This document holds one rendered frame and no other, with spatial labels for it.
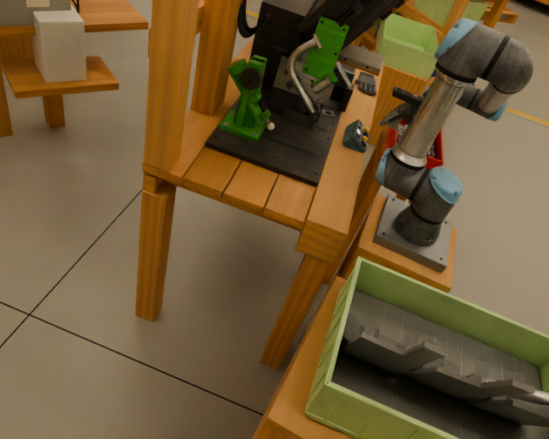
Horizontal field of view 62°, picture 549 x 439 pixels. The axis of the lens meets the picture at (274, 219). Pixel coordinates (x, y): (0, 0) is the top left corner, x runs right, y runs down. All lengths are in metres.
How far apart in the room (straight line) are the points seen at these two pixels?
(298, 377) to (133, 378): 0.97
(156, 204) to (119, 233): 0.90
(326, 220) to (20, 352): 1.34
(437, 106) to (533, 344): 0.71
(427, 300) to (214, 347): 1.09
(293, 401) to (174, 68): 0.91
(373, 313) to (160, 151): 0.80
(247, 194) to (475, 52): 0.76
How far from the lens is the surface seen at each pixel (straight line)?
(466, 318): 1.42
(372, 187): 2.04
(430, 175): 1.47
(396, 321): 1.37
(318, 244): 1.49
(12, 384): 2.09
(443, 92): 1.37
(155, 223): 1.68
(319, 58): 1.85
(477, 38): 1.33
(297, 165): 1.64
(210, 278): 2.35
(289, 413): 1.18
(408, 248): 1.53
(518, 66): 1.34
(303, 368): 1.25
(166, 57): 1.31
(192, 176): 1.50
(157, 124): 1.42
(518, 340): 1.48
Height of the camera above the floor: 1.84
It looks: 42 degrees down
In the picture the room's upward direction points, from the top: 19 degrees clockwise
